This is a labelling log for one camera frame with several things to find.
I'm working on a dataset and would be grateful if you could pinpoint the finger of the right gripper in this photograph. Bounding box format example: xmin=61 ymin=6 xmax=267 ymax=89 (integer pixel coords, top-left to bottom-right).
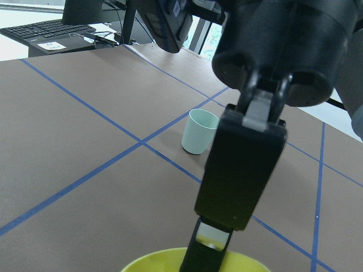
xmin=179 ymin=217 xmax=233 ymax=271
xmin=195 ymin=73 xmax=292 ymax=231

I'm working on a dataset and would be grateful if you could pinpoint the green plastic cup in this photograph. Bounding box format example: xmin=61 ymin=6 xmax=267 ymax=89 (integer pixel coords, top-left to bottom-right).
xmin=181 ymin=109 xmax=220 ymax=155

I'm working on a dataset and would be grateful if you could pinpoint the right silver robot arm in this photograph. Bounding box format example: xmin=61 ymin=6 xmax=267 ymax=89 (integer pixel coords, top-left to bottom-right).
xmin=180 ymin=1 xmax=362 ymax=271

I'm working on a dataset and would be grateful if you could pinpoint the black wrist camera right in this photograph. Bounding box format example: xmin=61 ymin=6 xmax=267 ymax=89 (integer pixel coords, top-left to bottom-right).
xmin=135 ymin=0 xmax=192 ymax=53

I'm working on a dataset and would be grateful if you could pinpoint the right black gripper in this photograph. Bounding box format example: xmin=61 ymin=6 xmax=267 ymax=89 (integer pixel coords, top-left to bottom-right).
xmin=212 ymin=1 xmax=357 ymax=108

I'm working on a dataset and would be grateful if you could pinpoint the black monitor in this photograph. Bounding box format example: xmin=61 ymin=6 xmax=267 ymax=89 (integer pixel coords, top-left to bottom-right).
xmin=62 ymin=0 xmax=128 ymax=26

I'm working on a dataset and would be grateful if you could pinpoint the black box with label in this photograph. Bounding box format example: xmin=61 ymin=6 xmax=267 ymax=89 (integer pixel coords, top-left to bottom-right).
xmin=28 ymin=35 xmax=95 ymax=57

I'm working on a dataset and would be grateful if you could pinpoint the black keyboard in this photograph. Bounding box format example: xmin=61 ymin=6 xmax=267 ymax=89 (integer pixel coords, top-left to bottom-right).
xmin=1 ymin=19 xmax=96 ymax=45

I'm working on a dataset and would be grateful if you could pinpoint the yellow plastic cup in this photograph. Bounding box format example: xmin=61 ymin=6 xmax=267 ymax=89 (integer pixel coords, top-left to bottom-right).
xmin=122 ymin=248 xmax=269 ymax=272

